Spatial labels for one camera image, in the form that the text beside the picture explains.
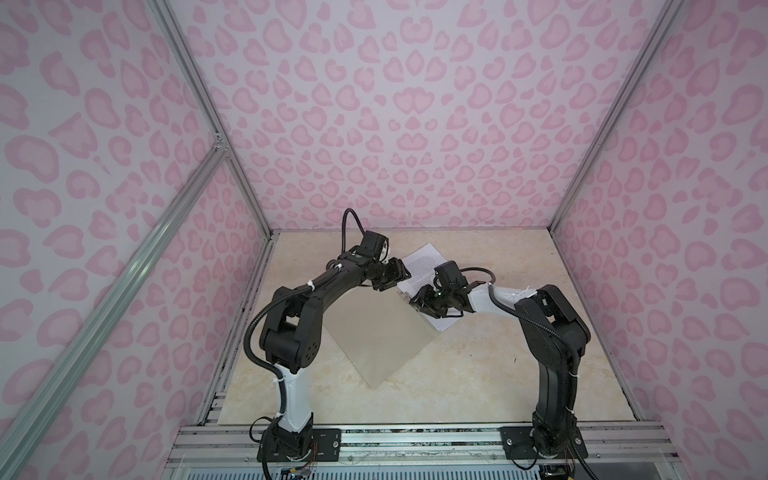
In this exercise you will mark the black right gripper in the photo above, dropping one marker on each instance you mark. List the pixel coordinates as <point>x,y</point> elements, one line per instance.
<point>425,296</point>

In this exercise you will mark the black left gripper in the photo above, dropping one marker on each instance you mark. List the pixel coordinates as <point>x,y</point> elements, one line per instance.
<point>397,274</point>

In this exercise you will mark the white text sheet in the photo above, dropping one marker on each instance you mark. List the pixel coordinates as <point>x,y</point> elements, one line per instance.
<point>420,264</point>

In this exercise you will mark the beige cardboard folder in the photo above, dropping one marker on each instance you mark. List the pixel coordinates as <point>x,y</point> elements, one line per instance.
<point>379,332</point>

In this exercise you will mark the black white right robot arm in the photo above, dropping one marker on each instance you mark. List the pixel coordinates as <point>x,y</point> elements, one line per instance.
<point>556,336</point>

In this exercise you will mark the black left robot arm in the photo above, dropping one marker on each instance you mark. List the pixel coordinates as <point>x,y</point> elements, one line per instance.
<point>285,336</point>

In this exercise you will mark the aluminium diagonal brace left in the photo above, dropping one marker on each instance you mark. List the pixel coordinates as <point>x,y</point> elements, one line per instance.
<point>37,415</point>

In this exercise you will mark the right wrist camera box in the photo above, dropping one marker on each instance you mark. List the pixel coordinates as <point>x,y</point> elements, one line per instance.
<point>448,276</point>

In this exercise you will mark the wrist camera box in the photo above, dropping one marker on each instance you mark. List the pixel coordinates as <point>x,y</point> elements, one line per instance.
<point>373,246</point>
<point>448,276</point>

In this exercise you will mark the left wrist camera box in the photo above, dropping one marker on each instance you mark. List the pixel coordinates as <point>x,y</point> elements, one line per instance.
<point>373,246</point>

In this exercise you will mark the aluminium floor rail left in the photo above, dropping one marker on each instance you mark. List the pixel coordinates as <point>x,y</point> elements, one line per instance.
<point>226,363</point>

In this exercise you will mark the black right mount plate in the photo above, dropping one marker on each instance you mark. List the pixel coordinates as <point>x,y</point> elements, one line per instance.
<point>526,443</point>

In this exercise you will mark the black mount plate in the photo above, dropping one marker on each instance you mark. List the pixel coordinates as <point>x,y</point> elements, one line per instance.
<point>317,445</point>
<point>526,443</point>

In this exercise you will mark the black left mount plate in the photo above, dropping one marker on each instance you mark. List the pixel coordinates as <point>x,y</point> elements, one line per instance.
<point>317,445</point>

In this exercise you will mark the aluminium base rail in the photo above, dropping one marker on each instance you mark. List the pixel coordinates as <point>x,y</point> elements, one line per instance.
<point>615,450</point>

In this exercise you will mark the aluminium frame post left corner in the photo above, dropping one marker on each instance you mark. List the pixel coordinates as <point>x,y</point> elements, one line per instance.
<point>180,48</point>

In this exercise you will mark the aluminium frame post corner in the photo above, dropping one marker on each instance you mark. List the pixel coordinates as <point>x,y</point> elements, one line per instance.
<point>180,48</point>
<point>654,43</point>

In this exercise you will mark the aluminium frame post right corner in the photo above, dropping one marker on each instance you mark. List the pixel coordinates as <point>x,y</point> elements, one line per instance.
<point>654,43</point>

